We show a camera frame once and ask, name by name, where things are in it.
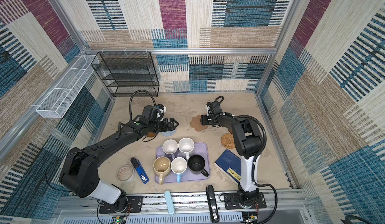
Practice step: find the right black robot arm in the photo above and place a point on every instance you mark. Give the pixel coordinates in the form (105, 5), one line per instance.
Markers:
(250, 141)

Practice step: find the black stapler on rail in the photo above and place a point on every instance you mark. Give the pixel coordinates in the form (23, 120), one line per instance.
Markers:
(212, 204)

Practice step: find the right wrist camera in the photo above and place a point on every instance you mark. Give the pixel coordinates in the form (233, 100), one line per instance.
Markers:
(208, 107)

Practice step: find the clear tape roll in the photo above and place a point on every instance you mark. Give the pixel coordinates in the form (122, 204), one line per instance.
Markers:
(126, 173)

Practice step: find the brown flower cork coaster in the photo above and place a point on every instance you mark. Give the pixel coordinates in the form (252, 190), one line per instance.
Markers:
(196, 124)

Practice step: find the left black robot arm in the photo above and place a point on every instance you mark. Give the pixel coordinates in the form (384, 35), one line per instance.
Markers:
(80, 169)

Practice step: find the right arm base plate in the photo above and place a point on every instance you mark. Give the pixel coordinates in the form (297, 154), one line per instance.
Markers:
(232, 202)

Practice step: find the white mug blue handle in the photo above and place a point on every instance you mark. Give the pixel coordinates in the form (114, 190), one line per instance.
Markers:
(179, 166)

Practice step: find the beige ceramic mug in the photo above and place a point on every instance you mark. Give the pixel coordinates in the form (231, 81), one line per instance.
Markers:
(162, 169)

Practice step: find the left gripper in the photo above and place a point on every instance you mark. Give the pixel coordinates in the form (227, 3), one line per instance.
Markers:
(171, 126)

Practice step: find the light blue handle bar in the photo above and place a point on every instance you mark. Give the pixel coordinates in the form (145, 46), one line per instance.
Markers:
(169, 203)

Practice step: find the white speckled mug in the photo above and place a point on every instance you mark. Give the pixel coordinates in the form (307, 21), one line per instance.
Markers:
(186, 148)

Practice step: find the woven rattan round coaster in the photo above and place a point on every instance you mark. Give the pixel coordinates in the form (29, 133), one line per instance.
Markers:
(227, 141)

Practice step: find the blue grey knitted coaster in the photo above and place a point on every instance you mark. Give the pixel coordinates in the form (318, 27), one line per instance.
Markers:
(168, 133)

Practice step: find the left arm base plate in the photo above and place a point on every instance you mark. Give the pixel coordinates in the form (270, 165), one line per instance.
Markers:
(135, 204)

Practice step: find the lavender plastic tray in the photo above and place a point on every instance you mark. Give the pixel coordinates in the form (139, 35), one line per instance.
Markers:
(200, 149)

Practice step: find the black mug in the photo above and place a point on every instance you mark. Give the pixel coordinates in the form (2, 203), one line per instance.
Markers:
(196, 164)

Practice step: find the blue hardcover book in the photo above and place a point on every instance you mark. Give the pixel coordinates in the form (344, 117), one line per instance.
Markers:
(230, 164)

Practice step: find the black wire shelf rack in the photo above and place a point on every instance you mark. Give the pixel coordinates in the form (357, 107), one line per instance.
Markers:
(124, 73)

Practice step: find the white wire mesh basket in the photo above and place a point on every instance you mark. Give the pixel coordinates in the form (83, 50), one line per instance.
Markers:
(62, 96)

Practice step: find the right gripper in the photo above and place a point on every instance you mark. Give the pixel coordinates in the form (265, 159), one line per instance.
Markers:
(203, 120)

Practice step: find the blue black stapler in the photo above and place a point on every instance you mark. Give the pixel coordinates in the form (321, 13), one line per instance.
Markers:
(140, 170)

